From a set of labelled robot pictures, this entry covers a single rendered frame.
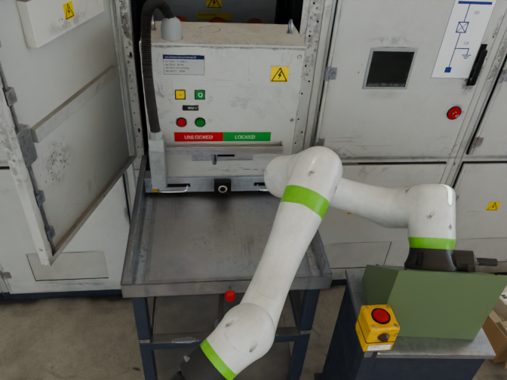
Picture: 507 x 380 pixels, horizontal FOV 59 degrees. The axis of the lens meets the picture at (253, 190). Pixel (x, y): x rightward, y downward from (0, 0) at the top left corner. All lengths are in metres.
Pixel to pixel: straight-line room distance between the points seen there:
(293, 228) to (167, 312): 1.18
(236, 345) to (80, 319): 1.58
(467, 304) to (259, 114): 0.82
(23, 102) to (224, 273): 0.70
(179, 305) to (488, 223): 1.57
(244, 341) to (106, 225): 1.31
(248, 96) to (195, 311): 1.08
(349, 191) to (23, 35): 0.95
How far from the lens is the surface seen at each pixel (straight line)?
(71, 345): 2.31
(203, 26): 1.53
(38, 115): 1.32
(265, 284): 1.02
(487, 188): 2.35
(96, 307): 2.41
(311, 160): 1.09
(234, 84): 1.41
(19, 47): 1.25
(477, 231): 2.53
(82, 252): 2.22
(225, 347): 0.88
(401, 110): 1.90
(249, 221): 1.51
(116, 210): 2.02
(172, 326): 2.06
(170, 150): 1.47
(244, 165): 1.56
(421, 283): 1.25
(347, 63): 1.73
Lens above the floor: 1.84
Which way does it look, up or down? 37 degrees down
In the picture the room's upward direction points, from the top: 4 degrees clockwise
